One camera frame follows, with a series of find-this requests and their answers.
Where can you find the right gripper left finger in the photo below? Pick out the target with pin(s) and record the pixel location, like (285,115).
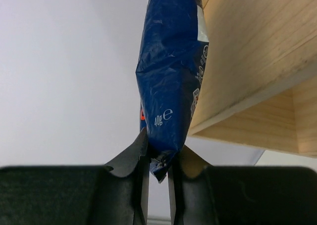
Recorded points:
(121,195)

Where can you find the Burts spicy sweet chilli bag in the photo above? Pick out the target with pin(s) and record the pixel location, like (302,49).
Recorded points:
(169,73)

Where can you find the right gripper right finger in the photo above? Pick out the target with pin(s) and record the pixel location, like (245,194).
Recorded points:
(190,190)

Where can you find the wooden two-tier shelf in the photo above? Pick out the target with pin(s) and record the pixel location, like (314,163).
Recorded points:
(260,83)

